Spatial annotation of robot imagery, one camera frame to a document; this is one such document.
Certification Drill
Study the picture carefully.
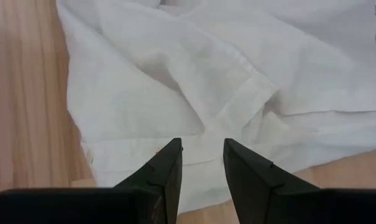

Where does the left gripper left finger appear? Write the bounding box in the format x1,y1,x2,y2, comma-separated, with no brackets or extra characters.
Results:
112,138,184,224

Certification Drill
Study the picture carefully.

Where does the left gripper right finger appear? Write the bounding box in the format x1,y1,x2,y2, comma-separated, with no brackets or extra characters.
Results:
222,138,331,224

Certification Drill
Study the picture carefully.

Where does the white button-up shirt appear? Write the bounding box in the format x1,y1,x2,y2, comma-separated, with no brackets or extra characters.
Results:
55,0,376,215

